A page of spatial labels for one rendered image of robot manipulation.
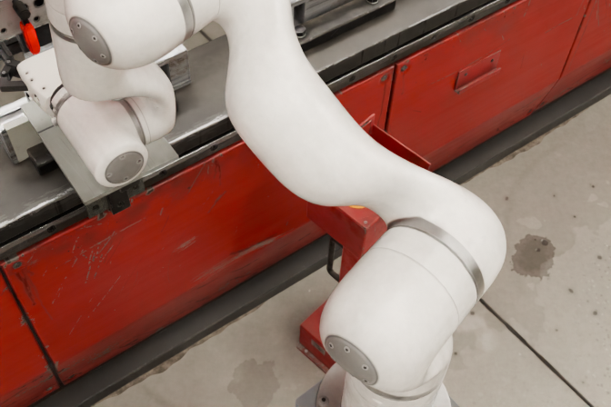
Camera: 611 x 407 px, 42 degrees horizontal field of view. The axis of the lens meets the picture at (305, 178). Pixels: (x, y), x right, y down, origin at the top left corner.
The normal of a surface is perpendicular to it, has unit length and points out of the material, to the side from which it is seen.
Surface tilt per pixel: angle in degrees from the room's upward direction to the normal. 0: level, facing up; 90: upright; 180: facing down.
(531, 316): 0
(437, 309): 42
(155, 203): 90
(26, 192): 0
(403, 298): 15
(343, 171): 54
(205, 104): 0
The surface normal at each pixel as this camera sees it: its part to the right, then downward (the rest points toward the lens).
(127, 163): 0.59, 0.64
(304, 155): -0.07, 0.31
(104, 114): 0.20, -0.69
